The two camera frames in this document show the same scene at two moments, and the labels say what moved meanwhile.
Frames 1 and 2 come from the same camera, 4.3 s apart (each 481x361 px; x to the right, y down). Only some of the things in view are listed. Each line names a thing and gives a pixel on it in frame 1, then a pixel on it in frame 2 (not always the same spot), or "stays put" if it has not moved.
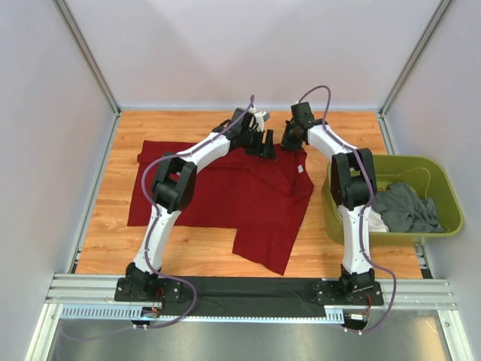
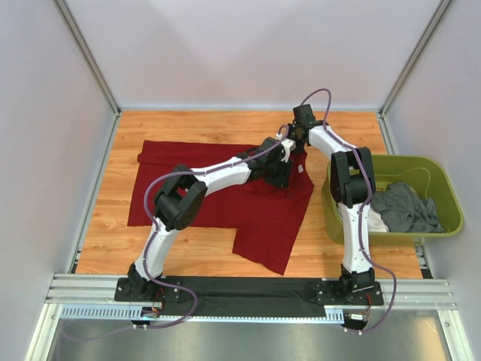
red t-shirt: (261, 198) stays put
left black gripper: (266, 150) -> (283, 180)
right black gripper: (285, 143) stays put
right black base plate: (331, 292) stays put
